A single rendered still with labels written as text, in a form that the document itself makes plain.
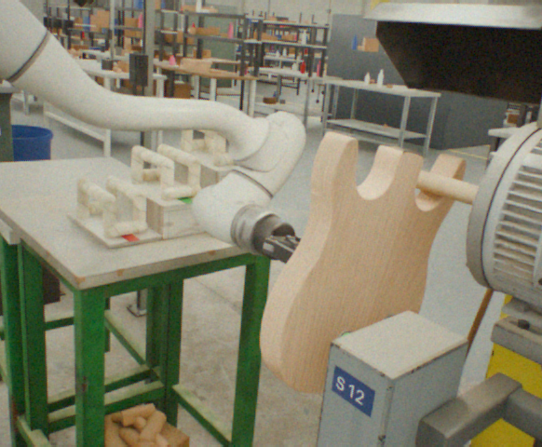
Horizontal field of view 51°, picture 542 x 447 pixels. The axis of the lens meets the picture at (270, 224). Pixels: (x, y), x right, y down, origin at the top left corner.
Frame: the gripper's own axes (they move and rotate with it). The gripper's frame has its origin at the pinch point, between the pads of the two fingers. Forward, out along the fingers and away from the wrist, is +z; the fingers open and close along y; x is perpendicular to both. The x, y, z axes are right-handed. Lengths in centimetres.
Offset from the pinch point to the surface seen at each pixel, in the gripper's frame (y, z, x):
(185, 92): -523, -843, 23
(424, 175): -9.5, 1.9, 18.5
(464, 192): -9.2, 9.8, 17.8
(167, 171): -8, -70, 1
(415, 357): 15.0, 23.2, -1.0
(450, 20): -1.1, 3.4, 41.5
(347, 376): 20.2, 18.6, -5.3
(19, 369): 3, -109, -75
